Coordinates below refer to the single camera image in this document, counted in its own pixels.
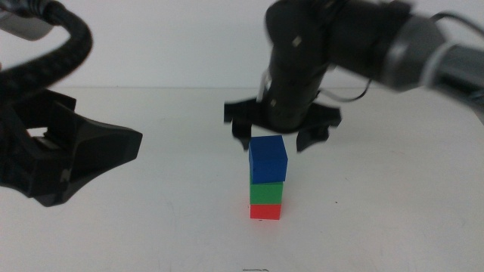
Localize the thin black cable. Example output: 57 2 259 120
430 11 484 39
316 77 374 103

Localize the blue cube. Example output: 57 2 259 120
248 134 289 185

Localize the green cube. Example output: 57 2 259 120
249 180 284 206

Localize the red cube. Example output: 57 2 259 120
249 203 283 221

